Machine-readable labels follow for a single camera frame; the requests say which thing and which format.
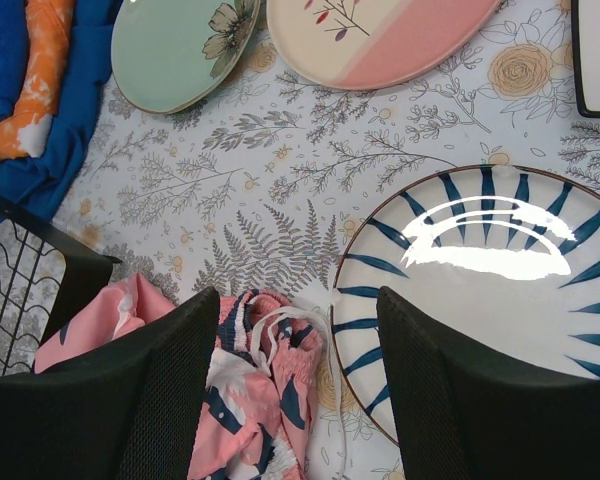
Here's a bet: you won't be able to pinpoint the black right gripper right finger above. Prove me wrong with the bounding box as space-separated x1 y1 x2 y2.
376 287 600 479

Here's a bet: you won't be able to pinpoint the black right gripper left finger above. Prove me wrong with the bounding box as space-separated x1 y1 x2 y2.
0 287 220 479

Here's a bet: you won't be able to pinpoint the blue striped white plate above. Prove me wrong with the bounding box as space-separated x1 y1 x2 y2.
331 165 600 439

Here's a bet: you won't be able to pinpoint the mint green flower plate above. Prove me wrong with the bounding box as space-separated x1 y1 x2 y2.
111 0 261 114

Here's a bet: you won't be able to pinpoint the cream and pink plate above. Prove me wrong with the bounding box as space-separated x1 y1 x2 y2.
266 0 498 90

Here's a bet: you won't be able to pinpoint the white square black-rimmed plate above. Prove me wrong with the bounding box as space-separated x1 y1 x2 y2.
571 0 600 118

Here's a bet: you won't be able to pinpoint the pink navy patterned shorts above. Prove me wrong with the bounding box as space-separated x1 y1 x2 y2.
34 274 337 479

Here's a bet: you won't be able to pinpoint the floral table mat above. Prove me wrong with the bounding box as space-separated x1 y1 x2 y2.
0 0 600 480

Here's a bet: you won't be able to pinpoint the blue and orange cloth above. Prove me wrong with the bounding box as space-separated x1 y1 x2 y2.
0 0 126 224

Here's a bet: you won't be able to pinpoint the black wire dish rack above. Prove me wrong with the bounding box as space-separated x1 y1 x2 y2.
0 196 121 377

